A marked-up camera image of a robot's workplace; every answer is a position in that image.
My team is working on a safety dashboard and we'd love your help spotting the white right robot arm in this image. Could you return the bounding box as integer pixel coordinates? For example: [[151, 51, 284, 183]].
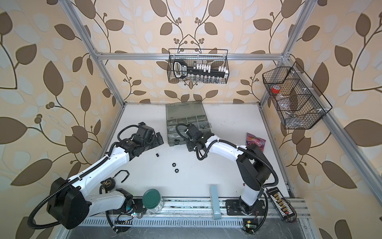
[[176, 123, 279, 215]]

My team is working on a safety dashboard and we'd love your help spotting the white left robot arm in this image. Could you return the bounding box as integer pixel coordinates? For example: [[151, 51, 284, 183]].
[[27, 122, 164, 230]]

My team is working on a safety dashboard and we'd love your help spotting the pink candy bag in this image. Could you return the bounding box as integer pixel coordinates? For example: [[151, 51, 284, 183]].
[[246, 133, 266, 152]]

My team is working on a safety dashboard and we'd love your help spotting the green lid glass jar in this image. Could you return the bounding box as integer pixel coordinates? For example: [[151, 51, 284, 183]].
[[142, 189, 164, 214]]

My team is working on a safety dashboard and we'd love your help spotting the light blue block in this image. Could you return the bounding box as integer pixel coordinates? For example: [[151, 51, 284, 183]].
[[210, 185, 222, 220]]

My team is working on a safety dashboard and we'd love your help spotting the red cap bottle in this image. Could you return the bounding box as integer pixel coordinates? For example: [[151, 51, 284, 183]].
[[271, 85, 281, 97]]

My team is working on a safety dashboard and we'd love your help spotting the black hook cable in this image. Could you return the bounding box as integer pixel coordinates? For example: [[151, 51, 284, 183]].
[[114, 169, 130, 183]]

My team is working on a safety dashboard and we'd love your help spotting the socket set rail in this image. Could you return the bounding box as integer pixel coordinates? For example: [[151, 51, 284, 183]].
[[172, 60, 229, 79]]

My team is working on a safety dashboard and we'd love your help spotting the black wire basket back wall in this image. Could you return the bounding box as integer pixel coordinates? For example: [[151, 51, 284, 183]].
[[167, 48, 230, 84]]

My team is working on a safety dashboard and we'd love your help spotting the black wire basket wall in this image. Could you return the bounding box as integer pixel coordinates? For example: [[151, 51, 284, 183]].
[[167, 48, 230, 84], [262, 62, 332, 129]]

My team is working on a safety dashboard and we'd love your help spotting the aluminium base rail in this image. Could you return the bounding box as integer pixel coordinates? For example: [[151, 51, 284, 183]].
[[64, 195, 311, 229]]

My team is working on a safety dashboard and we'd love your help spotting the black wire basket right wall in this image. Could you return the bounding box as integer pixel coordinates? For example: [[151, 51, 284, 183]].
[[262, 62, 332, 129]]

